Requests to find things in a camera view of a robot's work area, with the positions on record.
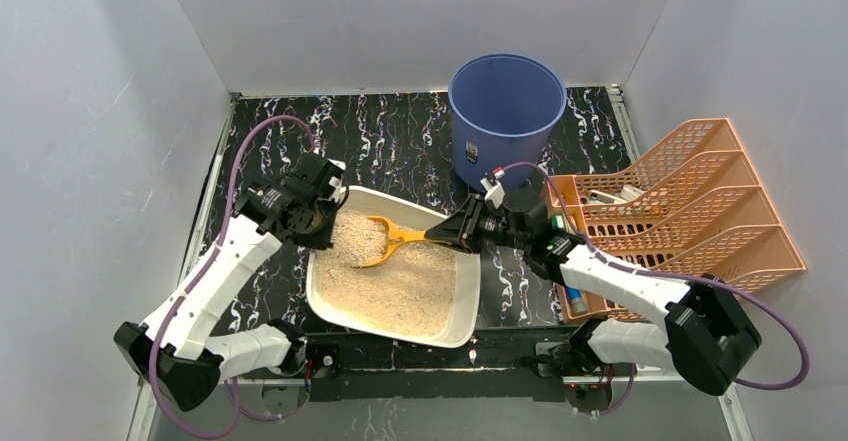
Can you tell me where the yellow slotted litter scoop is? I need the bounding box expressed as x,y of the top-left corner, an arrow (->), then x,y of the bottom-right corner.
361,215 -> 427,268

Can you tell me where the white plastic litter box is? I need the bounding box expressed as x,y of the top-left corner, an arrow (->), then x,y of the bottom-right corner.
305,186 -> 481,348

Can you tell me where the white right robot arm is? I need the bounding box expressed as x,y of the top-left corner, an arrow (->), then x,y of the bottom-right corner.
425,194 -> 762,396

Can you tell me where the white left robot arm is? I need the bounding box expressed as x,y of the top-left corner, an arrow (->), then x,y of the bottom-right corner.
114,152 -> 345,412

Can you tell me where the beige cat litter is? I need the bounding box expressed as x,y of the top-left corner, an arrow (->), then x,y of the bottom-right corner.
314,209 -> 456,337

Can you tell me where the green yellow small container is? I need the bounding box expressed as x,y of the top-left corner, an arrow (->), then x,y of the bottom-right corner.
551,214 -> 572,231

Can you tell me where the blue capped small bottle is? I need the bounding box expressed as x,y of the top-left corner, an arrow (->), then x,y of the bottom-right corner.
564,287 -> 589,316

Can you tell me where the blue plastic bucket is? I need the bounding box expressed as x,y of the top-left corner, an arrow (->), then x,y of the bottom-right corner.
448,53 -> 568,192

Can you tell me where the orange plastic file organizer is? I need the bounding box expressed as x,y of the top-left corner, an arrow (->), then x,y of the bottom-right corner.
542,118 -> 806,294

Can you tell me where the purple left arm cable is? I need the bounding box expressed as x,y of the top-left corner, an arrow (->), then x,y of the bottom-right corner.
146,115 -> 318,441

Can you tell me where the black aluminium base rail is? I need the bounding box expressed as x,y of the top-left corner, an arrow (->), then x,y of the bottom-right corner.
168,325 -> 737,419

